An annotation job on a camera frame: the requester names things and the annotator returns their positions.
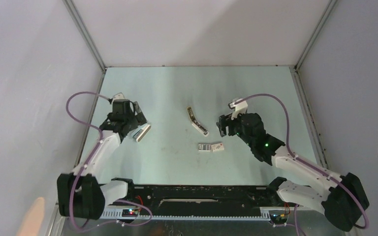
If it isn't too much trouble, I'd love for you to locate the aluminium corner frame post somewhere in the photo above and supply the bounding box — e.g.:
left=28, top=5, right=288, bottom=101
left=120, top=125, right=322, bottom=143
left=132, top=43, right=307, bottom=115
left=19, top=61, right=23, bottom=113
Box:
left=63, top=0, right=107, bottom=73
left=295, top=0, right=339, bottom=71

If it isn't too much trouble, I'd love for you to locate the aluminium corner frame post right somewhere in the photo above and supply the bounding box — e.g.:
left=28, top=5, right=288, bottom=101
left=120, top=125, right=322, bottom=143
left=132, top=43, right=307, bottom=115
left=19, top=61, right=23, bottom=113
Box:
left=295, top=0, right=339, bottom=71

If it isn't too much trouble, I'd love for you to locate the beige white stapler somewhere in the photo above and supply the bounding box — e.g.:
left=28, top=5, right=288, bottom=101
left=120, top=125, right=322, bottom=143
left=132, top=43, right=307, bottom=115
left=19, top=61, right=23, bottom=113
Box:
left=187, top=107, right=209, bottom=137

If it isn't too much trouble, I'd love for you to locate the slotted cable duct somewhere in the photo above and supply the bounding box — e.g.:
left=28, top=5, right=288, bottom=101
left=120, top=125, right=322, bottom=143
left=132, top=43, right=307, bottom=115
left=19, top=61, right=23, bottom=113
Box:
left=65, top=208, right=271, bottom=222

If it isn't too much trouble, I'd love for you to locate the open staple box tray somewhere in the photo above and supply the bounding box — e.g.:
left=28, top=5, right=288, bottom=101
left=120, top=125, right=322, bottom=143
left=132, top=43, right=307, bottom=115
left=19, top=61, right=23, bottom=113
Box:
left=198, top=143, right=211, bottom=152

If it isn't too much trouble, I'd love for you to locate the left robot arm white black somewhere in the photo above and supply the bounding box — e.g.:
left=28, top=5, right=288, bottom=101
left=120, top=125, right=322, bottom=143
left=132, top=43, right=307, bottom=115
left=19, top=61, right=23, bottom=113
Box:
left=57, top=99, right=147, bottom=220

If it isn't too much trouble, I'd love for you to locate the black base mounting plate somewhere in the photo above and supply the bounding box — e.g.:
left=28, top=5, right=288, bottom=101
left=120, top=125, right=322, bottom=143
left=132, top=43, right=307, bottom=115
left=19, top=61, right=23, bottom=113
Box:
left=124, top=184, right=294, bottom=218

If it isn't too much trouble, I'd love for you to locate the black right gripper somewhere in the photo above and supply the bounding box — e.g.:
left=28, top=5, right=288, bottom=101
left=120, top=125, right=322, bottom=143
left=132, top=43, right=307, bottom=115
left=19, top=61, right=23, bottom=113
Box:
left=216, top=110, right=254, bottom=148

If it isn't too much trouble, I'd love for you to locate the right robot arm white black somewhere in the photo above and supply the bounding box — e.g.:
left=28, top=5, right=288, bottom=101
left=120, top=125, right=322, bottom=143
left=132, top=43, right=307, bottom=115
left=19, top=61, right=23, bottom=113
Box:
left=216, top=113, right=370, bottom=232

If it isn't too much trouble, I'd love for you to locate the aluminium corner frame post left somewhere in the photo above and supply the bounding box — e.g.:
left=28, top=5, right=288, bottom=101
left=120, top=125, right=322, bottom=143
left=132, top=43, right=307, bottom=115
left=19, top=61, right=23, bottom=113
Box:
left=63, top=0, right=107, bottom=73

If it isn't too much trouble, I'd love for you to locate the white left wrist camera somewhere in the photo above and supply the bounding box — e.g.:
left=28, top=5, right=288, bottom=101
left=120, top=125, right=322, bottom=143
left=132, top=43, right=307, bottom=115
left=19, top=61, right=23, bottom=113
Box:
left=112, top=92, right=125, bottom=101

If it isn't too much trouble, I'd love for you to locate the white staple box sleeve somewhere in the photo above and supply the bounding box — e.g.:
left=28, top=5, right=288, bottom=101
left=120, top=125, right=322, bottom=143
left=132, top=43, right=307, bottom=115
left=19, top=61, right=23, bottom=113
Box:
left=211, top=143, right=224, bottom=152

